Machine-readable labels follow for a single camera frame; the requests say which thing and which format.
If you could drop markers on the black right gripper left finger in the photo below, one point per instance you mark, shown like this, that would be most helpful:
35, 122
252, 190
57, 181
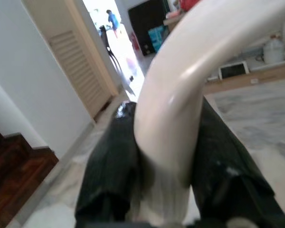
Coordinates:
111, 166

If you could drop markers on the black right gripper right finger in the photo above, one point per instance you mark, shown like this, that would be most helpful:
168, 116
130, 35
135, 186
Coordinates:
228, 180

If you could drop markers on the dark wooden stairs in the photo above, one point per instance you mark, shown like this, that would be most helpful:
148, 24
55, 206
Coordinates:
14, 171

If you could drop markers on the beige louvered door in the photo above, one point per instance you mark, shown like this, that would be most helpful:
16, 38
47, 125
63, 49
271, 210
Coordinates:
80, 66

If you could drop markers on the white framed dark picture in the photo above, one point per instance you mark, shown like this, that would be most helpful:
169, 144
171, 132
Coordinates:
233, 70

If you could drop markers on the black chair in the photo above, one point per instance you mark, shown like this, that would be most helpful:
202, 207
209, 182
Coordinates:
109, 47

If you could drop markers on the blue cardboard box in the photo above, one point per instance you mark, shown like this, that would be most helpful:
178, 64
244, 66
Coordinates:
158, 45
155, 33

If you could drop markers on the white plastic jug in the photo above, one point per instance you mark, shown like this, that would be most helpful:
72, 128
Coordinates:
273, 50

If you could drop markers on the person in blue shirt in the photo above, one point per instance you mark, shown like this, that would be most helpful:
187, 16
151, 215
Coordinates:
113, 21

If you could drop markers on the large black upright panel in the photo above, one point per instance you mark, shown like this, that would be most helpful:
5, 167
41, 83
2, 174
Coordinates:
146, 23

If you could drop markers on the pink flat package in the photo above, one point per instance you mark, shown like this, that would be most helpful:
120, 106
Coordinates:
173, 14

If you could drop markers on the red bag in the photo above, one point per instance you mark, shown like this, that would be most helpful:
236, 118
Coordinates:
187, 4

